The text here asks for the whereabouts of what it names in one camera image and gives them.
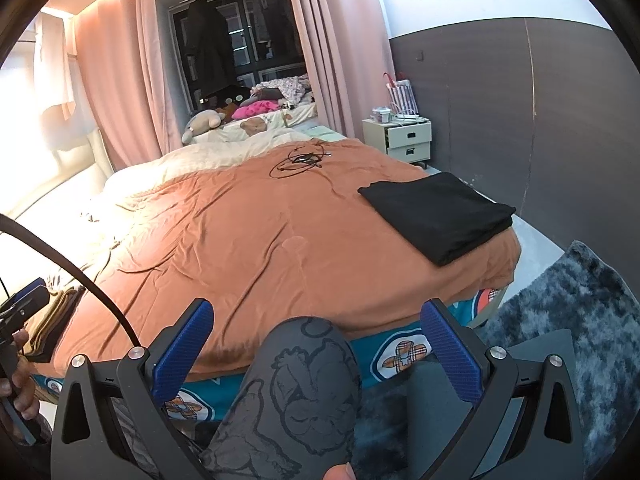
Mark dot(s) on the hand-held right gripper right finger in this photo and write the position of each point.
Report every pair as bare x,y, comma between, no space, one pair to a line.
450,355

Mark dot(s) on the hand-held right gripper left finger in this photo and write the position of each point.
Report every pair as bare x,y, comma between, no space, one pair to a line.
182,355

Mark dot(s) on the black t-shirt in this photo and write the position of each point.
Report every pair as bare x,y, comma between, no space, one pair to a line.
435,215

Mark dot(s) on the person's left hand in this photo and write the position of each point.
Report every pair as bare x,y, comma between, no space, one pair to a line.
22,395

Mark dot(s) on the person's right hand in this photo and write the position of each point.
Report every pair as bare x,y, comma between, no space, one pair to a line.
340,472

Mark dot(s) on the folded brown garment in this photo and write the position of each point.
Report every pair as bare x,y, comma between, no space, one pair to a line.
55,317

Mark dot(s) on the folded black garment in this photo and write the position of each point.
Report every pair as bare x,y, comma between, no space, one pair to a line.
42,356

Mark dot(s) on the teal printed bed sheet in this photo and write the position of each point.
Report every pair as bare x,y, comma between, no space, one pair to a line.
380,355

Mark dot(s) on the grey printed pants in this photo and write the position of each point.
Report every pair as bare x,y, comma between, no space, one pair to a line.
290,400

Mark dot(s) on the orange duvet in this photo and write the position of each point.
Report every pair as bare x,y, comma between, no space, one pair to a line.
250,250

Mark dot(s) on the dark blue shaggy rug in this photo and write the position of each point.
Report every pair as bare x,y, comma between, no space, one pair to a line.
575,300

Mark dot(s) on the white padded headboard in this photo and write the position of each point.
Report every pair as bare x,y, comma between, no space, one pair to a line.
95,160

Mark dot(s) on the cream quilt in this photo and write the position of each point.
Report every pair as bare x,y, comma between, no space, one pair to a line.
200,160

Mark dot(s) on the white nightstand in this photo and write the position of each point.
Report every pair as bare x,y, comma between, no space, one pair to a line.
410,135

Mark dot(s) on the beige plush toy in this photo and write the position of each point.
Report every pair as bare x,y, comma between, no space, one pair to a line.
205,121

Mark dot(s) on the white hanging garment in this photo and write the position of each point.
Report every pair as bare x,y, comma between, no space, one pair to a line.
52,60

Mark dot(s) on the white power strip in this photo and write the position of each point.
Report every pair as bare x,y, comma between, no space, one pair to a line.
412,117

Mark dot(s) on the white bear print bedding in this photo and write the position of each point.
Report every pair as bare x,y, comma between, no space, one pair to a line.
255,125

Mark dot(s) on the pink curtain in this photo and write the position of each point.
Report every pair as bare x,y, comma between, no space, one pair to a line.
340,50
125,75

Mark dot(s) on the small jar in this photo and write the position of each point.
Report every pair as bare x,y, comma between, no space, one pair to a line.
382,115

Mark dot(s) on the pink cloth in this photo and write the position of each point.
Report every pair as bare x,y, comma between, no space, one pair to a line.
257,108

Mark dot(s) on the striped gift bag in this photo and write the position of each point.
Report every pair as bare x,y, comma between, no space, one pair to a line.
402,97

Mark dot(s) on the black plush toy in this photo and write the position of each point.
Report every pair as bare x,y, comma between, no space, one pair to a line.
227,96

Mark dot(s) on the floral cloth pile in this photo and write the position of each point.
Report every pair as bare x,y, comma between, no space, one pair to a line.
287,87

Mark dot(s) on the black hanging coat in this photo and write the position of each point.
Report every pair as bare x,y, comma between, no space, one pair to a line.
207,45

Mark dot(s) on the grey hanging garment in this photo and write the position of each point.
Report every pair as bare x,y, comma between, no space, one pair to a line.
261,17

